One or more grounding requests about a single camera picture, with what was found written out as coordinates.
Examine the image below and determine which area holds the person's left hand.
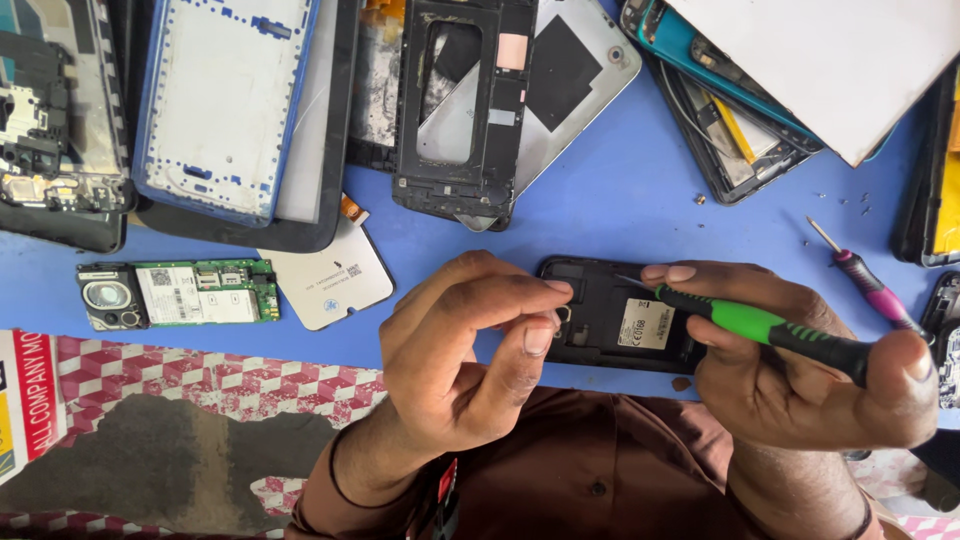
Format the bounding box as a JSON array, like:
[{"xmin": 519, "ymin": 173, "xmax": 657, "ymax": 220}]
[{"xmin": 352, "ymin": 250, "xmax": 576, "ymax": 472}]

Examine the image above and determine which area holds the person's right hand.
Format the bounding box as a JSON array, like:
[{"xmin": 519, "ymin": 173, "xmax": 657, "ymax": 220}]
[{"xmin": 641, "ymin": 260, "xmax": 942, "ymax": 452}]

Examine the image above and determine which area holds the green and black screwdriver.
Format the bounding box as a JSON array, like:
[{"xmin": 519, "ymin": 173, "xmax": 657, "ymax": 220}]
[{"xmin": 615, "ymin": 273, "xmax": 876, "ymax": 389}]

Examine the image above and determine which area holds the white phone display panel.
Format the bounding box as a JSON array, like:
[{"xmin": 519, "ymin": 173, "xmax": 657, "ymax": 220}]
[{"xmin": 257, "ymin": 195, "xmax": 396, "ymax": 332}]

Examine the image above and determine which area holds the pink and black screwdriver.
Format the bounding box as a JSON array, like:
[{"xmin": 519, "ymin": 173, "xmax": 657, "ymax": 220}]
[{"xmin": 805, "ymin": 216, "xmax": 936, "ymax": 345}]

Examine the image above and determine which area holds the black wrist thread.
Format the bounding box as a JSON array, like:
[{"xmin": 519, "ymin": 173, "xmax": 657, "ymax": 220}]
[{"xmin": 327, "ymin": 424, "xmax": 425, "ymax": 513}]

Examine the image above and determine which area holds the black opened phone body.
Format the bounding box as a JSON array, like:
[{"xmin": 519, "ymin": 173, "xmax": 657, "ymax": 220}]
[{"xmin": 919, "ymin": 270, "xmax": 960, "ymax": 411}]

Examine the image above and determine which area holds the black phone body with label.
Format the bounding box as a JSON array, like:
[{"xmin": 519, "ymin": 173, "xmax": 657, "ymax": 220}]
[{"xmin": 535, "ymin": 255, "xmax": 708, "ymax": 376}]

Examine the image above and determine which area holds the person's brown shirt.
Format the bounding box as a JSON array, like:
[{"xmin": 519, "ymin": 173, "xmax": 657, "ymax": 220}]
[{"xmin": 283, "ymin": 385, "xmax": 890, "ymax": 540}]

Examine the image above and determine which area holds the red and white checkered sheet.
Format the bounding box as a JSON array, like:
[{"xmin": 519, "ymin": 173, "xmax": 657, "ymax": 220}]
[{"xmin": 0, "ymin": 333, "xmax": 389, "ymax": 540}]

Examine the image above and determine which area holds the black phone with yellow battery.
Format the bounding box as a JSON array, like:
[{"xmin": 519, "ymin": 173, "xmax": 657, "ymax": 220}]
[{"xmin": 890, "ymin": 63, "xmax": 960, "ymax": 269}]

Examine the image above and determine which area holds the phone part with orange flex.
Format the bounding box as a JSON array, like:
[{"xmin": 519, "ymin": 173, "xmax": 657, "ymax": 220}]
[{"xmin": 345, "ymin": 0, "xmax": 408, "ymax": 174}]

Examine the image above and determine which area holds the silver phone back cover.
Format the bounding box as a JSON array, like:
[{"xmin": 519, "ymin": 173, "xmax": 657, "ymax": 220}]
[{"xmin": 454, "ymin": 0, "xmax": 644, "ymax": 233}]

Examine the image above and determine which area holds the white board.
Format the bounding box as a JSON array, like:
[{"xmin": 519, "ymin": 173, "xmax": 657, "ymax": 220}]
[{"xmin": 663, "ymin": 0, "xmax": 960, "ymax": 168}]

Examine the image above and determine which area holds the teal phone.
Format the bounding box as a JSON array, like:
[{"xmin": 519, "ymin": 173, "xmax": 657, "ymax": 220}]
[{"xmin": 620, "ymin": 0, "xmax": 898, "ymax": 163}]

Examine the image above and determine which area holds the red white yellow sign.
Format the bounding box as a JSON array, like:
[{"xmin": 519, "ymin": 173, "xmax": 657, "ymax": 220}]
[{"xmin": 0, "ymin": 328, "xmax": 70, "ymax": 486}]

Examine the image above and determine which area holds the opened phone with exposed mainboard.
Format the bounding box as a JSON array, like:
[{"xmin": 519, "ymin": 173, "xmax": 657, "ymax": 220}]
[{"xmin": 0, "ymin": 0, "xmax": 138, "ymax": 255}]

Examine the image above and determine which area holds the black phone middle frame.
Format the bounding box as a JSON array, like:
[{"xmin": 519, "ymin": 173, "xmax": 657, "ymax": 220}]
[{"xmin": 390, "ymin": 0, "xmax": 540, "ymax": 223}]

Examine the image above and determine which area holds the green circuit board with camera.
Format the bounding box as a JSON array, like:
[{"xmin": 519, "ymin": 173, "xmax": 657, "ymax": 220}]
[{"xmin": 75, "ymin": 258, "xmax": 282, "ymax": 333}]

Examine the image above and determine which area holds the opened black phone with cable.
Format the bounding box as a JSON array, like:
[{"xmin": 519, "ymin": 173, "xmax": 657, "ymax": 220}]
[{"xmin": 646, "ymin": 58, "xmax": 816, "ymax": 207}]

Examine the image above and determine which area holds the blue phone frame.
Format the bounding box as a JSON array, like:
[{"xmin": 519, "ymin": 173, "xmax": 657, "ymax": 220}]
[{"xmin": 131, "ymin": 0, "xmax": 324, "ymax": 229}]

